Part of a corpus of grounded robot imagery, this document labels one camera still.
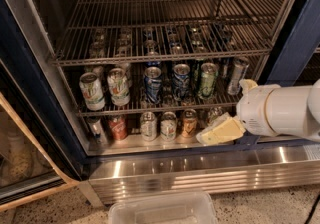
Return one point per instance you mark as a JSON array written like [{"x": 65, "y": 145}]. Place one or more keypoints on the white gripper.
[{"x": 252, "y": 109}]

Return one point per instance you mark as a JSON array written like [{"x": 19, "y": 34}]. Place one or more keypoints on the green soda can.
[{"x": 207, "y": 82}]

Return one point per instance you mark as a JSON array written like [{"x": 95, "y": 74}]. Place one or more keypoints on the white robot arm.
[{"x": 269, "y": 110}]

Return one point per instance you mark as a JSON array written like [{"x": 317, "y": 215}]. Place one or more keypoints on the white green can bottom right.
[{"x": 213, "y": 114}]

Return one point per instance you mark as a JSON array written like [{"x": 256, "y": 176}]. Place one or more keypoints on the silver can right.
[{"x": 239, "y": 69}]

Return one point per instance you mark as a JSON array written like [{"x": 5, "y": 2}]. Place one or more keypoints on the orange brown can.
[{"x": 189, "y": 123}]

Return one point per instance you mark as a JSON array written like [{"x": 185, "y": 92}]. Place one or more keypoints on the blue can right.
[{"x": 180, "y": 81}]

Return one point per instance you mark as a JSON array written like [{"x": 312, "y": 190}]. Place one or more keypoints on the blue can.
[
  {"x": 153, "y": 84},
  {"x": 180, "y": 81}
]

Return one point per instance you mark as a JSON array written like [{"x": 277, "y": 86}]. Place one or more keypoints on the silver green can bottom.
[{"x": 148, "y": 126}]

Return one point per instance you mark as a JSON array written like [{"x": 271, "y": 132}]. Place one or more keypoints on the blue can left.
[{"x": 153, "y": 84}]

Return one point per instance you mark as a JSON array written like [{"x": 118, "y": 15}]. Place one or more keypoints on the red soda can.
[{"x": 117, "y": 125}]

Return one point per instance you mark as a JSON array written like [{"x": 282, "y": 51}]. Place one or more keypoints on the stainless steel fridge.
[{"x": 31, "y": 31}]

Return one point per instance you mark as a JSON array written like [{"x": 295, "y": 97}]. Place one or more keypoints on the silver can bottom left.
[{"x": 97, "y": 129}]

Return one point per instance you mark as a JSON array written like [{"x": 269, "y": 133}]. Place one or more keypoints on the white green can far left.
[{"x": 92, "y": 92}]

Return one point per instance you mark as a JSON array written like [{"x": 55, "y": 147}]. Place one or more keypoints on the open glass fridge door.
[{"x": 30, "y": 167}]

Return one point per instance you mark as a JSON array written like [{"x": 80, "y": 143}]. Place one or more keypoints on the clear plastic bin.
[{"x": 175, "y": 208}]

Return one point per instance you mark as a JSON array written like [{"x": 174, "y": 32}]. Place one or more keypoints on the middle wire shelf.
[{"x": 138, "y": 99}]

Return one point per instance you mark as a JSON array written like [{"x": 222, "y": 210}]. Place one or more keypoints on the wire shelf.
[
  {"x": 138, "y": 99},
  {"x": 227, "y": 27}
]

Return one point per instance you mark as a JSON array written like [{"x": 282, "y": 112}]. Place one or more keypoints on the upper wire shelf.
[{"x": 227, "y": 27}]

